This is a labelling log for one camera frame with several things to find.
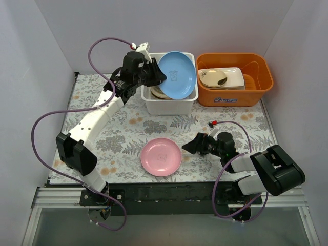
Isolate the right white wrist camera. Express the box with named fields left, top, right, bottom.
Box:
left=208, top=120, right=218, bottom=138

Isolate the pink plate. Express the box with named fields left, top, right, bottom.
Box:
left=140, top=138, right=182, bottom=177

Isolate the cream plate with flower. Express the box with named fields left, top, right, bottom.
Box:
left=198, top=69, right=228, bottom=88

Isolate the blue plate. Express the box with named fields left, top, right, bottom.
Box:
left=158, top=51, right=196, bottom=100

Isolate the orange plastic bin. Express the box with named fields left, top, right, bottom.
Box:
left=196, top=53, right=274, bottom=107

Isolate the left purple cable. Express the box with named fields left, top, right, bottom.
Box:
left=31, top=37, right=135, bottom=231

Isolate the white plastic bin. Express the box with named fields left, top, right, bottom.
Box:
left=141, top=52, right=198, bottom=115

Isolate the white rectangular dish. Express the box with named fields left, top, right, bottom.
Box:
left=200, top=67, right=245, bottom=90

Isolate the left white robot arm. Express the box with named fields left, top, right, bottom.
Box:
left=56, top=48, right=167, bottom=205

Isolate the floral table mat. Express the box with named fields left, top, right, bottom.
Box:
left=49, top=72, right=280, bottom=184

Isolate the grey speckled small plate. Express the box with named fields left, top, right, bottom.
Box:
left=151, top=87, right=163, bottom=94

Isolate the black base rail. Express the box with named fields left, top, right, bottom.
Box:
left=79, top=180, right=267, bottom=216

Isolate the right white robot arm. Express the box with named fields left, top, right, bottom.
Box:
left=182, top=132, right=305, bottom=204

